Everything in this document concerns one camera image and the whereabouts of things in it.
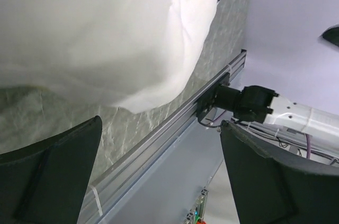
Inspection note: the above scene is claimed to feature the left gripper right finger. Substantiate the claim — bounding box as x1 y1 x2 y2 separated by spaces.
220 121 338 223

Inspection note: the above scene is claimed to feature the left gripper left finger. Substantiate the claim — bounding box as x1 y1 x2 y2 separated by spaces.
1 116 102 223

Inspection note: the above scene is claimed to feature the white pillow yellow edge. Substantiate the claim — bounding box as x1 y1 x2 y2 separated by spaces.
1 0 218 113

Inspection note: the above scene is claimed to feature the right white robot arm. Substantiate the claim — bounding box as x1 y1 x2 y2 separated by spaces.
213 86 338 140

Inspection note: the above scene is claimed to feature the aluminium mounting rail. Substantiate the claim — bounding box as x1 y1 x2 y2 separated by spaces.
78 50 247 223

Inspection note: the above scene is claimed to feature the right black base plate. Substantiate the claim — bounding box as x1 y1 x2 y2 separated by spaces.
196 72 230 124

